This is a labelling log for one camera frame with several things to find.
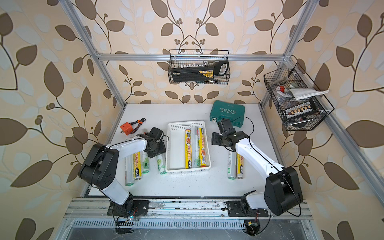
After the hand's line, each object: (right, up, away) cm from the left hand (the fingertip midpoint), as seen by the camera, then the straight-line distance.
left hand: (163, 151), depth 94 cm
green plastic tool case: (+39, +27, +18) cm, 51 cm away
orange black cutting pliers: (-21, +18, +15) cm, 31 cm away
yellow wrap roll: (+16, +1, -1) cm, 16 cm away
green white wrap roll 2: (+1, -6, -8) cm, 10 cm away
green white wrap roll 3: (+20, -1, -5) cm, 21 cm away
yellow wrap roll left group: (-13, -7, -7) cm, 17 cm away
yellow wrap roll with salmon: (+25, -4, -6) cm, 26 cm away
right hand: (+33, +8, -7) cm, 35 cm away
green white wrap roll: (-9, -5, -7) cm, 12 cm away
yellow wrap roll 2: (+46, -7, -9) cm, 48 cm away
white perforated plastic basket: (+8, -3, -1) cm, 9 cm away
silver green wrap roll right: (+42, -7, -9) cm, 43 cm away
